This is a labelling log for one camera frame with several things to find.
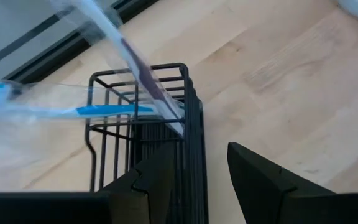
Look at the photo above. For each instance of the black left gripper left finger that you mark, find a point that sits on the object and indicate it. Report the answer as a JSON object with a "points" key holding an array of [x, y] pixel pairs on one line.
{"points": [[154, 186]]}

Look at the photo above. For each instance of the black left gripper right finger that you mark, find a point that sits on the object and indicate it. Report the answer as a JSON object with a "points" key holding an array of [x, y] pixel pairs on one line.
{"points": [[259, 186]]}

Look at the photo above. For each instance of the blue white toothbrush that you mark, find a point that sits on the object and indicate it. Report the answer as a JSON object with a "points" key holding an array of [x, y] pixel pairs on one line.
{"points": [[113, 110]]}

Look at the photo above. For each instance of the purple white toothbrush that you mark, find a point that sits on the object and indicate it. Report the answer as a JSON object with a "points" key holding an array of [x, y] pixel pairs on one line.
{"points": [[145, 74]]}

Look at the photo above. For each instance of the black table frame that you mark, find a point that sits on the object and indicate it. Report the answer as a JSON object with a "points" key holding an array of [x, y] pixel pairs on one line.
{"points": [[42, 63]]}

